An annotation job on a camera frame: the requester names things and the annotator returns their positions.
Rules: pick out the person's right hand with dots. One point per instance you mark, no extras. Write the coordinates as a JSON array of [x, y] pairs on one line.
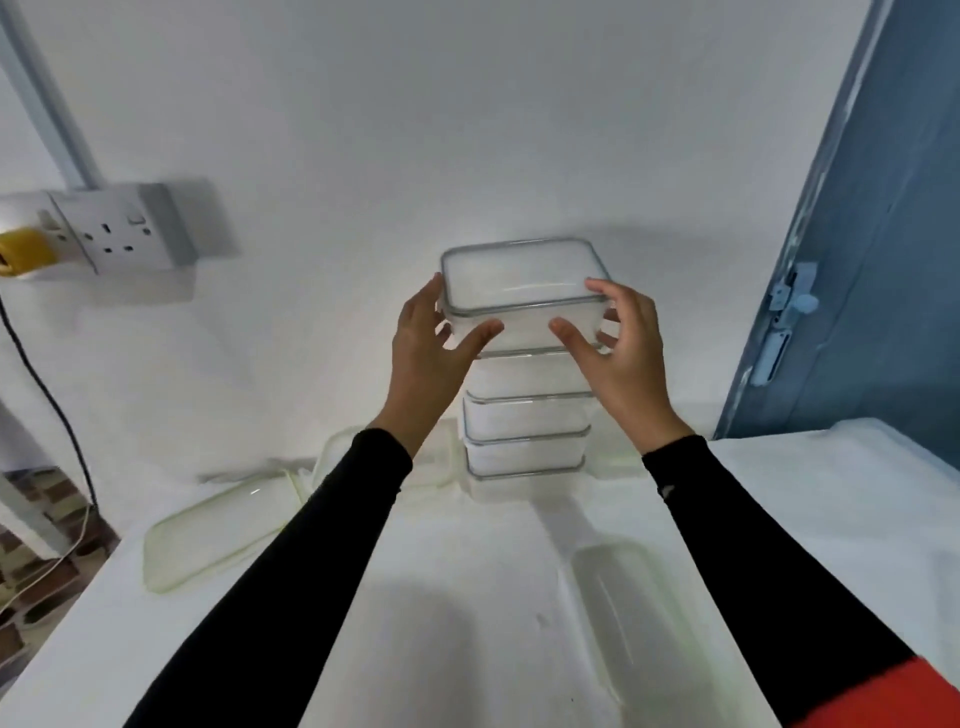
[[637, 382]]

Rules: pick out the person's left hand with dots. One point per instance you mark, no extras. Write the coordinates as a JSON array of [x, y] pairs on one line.
[[420, 382]]

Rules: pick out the small clear container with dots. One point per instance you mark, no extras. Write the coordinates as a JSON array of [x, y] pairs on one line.
[[615, 461]]

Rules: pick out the green-lidded container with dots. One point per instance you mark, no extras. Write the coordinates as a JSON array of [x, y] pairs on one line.
[[431, 476]]

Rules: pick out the large clear food container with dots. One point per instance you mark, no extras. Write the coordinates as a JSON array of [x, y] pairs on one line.
[[525, 330]]

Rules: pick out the medium grey-rimmed clear lid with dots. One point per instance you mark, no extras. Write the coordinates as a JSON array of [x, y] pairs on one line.
[[525, 436], [525, 471]]

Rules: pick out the large green-rimmed clear lid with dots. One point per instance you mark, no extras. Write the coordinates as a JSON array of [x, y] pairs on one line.
[[217, 529]]

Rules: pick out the small green-rimmed clear lid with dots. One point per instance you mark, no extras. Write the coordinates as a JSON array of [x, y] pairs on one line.
[[637, 637]]

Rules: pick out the person's left forearm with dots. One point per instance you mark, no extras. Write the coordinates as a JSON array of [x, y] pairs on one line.
[[277, 592]]

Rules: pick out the person's right forearm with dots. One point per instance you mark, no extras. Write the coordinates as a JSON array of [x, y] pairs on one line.
[[772, 585]]

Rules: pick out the light blue door latch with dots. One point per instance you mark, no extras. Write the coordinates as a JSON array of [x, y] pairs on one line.
[[795, 296]]

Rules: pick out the white table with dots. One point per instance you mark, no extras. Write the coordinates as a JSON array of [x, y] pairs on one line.
[[465, 600]]

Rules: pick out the blue-grey door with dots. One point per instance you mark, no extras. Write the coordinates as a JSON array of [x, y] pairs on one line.
[[877, 262]]

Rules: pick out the red garment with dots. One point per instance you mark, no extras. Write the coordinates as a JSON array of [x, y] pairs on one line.
[[885, 697]]

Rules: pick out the yellow plug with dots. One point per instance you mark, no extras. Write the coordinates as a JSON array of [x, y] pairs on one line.
[[26, 251]]

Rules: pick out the white double wall socket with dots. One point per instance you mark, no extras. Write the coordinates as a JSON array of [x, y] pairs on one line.
[[120, 229]]

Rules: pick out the white door frame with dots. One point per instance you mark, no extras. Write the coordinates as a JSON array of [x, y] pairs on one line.
[[30, 502]]

